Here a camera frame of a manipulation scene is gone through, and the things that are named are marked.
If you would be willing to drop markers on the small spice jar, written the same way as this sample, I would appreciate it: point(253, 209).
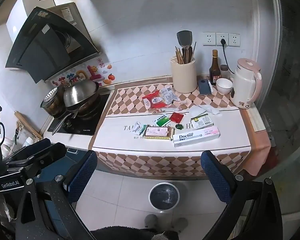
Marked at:
point(225, 72)

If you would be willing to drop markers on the white printed plastic bag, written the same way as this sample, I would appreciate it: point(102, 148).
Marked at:
point(168, 95)

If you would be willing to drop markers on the white round trash bin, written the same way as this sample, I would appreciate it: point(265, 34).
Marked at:
point(164, 196)

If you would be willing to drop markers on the clear red printed wrapper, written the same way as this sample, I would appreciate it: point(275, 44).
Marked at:
point(174, 107)

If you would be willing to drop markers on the red snack bag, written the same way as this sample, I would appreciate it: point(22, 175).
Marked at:
point(154, 101)

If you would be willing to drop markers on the pink yellow box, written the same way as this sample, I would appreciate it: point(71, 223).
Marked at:
point(160, 133)

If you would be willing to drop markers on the small green wrapper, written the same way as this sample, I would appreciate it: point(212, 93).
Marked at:
point(179, 126)

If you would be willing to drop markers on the steel wok lid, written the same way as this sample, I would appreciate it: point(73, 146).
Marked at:
point(79, 90)

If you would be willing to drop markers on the white wall socket strip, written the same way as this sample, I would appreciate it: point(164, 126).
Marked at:
point(214, 39)

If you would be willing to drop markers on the grey slipper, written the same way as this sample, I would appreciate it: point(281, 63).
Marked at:
point(179, 225)
point(151, 221)

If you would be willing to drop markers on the white ceramic bowl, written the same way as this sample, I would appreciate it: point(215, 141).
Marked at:
point(224, 86)

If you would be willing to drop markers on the cream utensil holder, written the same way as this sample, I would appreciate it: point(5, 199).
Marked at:
point(184, 76)

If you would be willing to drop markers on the small red sachet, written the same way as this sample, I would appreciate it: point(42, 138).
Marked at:
point(176, 117)

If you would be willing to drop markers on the wooden rolling pin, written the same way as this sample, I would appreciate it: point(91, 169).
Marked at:
point(21, 118)

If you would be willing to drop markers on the green white sachet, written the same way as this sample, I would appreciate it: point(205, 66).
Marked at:
point(162, 120)

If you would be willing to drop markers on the left grey slipper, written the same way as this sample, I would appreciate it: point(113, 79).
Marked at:
point(151, 221)

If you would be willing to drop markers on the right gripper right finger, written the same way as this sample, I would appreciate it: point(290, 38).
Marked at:
point(220, 177)

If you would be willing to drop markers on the steel pot with strainer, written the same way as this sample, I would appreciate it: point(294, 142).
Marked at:
point(53, 102)

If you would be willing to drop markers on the black frying pan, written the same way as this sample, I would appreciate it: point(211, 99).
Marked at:
point(78, 108)

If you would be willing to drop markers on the dark blue phone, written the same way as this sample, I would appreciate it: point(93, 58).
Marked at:
point(204, 87)

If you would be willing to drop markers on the white Doctor toothpaste box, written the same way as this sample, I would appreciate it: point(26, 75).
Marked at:
point(195, 136)

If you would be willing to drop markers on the right grey slipper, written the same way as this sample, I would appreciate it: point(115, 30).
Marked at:
point(179, 225)

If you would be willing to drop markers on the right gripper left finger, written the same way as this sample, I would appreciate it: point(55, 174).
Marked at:
point(79, 175)

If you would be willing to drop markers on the pink white electric kettle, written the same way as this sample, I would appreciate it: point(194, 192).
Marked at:
point(247, 83)

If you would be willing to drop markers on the checkered pink table cloth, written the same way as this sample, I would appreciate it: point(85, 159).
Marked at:
point(131, 139)

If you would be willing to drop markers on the black range hood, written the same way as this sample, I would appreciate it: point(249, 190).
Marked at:
point(48, 44)

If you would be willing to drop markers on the black induction cooktop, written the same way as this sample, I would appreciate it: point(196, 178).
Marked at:
point(86, 124)

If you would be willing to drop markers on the green white medicine box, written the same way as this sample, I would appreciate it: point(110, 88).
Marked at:
point(202, 121)

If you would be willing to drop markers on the black spatula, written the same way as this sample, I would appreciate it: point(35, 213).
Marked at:
point(184, 38)

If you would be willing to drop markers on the dark sauce bottle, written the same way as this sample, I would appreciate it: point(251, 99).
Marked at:
point(214, 70)

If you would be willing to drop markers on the teal white small packet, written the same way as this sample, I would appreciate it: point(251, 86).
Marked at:
point(139, 128)

